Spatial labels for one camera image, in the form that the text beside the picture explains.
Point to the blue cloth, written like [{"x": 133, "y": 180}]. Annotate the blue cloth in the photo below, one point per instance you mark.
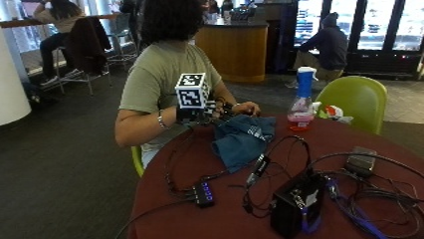
[{"x": 242, "y": 139}]

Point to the dark jacket on stool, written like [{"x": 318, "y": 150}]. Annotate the dark jacket on stool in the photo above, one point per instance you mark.
[{"x": 86, "y": 46}]

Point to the black hub with blue lights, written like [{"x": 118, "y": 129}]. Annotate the black hub with blue lights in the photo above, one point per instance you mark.
[{"x": 205, "y": 194}]

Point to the wooden window counter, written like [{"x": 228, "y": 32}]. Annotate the wooden window counter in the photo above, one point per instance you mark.
[{"x": 18, "y": 22}]

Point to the white column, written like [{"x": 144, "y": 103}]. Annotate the white column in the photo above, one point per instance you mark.
[{"x": 11, "y": 83}]

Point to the grey metal chair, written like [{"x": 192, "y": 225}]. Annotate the grey metal chair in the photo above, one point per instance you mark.
[{"x": 122, "y": 40}]

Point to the the person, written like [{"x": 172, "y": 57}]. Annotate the the person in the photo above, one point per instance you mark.
[{"x": 159, "y": 73}]

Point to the wooden round counter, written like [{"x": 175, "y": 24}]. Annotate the wooden round counter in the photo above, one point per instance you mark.
[{"x": 235, "y": 49}]

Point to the black box device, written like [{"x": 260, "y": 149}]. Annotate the black box device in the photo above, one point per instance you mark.
[{"x": 294, "y": 202}]

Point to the metal bar stool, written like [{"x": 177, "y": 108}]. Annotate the metal bar stool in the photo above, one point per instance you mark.
[{"x": 84, "y": 79}]

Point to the green chair under person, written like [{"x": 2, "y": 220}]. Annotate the green chair under person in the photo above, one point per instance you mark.
[{"x": 137, "y": 161}]

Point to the spray bottle with blue top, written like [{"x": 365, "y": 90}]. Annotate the spray bottle with blue top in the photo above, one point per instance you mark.
[{"x": 304, "y": 99}]

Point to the empty green chair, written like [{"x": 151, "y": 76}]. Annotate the empty green chair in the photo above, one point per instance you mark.
[{"x": 353, "y": 99}]

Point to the white marker cube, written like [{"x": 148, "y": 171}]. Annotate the white marker cube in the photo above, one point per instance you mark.
[{"x": 192, "y": 91}]

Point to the grey power adapter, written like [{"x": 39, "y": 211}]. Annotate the grey power adapter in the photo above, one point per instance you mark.
[{"x": 361, "y": 161}]

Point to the white and red toy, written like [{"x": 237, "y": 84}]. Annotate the white and red toy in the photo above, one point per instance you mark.
[{"x": 336, "y": 113}]

